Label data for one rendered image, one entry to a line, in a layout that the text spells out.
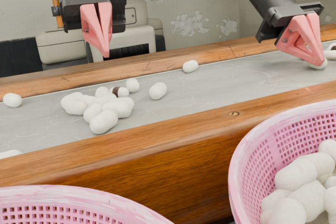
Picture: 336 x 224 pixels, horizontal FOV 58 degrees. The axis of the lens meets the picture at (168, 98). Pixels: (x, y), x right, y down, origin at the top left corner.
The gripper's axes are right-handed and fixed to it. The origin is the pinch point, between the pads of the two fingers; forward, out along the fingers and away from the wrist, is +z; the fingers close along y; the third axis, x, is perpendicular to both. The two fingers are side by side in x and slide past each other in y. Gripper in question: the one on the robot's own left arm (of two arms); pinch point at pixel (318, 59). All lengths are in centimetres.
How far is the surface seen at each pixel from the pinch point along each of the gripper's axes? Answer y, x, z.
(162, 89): -24.3, 2.8, -2.0
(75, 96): -35.8, 5.1, -5.3
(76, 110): -36.1, 3.3, -1.6
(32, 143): -41.3, 0.4, 3.4
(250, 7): 126, 128, -158
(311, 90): -12.8, -7.8, 9.1
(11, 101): -45.1, 9.8, -10.0
